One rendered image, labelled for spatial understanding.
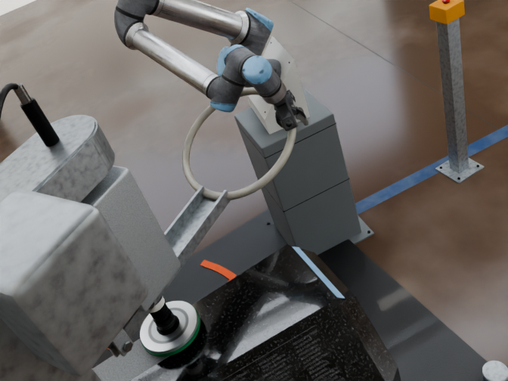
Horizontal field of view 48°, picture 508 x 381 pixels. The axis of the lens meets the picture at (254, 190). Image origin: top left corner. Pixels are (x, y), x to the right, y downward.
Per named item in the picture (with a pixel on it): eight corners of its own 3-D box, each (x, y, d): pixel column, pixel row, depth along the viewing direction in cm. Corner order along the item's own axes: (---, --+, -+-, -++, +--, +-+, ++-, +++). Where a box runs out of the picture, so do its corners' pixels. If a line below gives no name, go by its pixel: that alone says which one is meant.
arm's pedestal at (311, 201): (264, 224, 362) (221, 114, 309) (333, 190, 368) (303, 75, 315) (298, 274, 323) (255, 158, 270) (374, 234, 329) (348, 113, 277)
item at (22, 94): (52, 147, 149) (16, 91, 138) (42, 146, 151) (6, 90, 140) (63, 138, 151) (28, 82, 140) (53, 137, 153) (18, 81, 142)
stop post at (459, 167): (484, 167, 344) (476, -4, 277) (459, 184, 340) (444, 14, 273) (459, 153, 359) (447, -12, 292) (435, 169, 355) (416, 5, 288)
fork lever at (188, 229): (125, 361, 171) (118, 352, 168) (82, 342, 182) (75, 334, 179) (239, 201, 209) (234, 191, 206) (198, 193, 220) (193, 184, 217)
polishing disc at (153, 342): (187, 293, 211) (187, 291, 211) (205, 333, 195) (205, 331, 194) (135, 320, 208) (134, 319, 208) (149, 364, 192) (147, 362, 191)
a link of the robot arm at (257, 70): (254, 48, 192) (271, 60, 186) (270, 70, 202) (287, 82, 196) (235, 69, 192) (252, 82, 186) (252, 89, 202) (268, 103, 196)
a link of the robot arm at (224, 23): (249, 46, 278) (108, 4, 228) (264, 12, 271) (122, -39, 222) (267, 59, 268) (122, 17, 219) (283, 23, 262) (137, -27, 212)
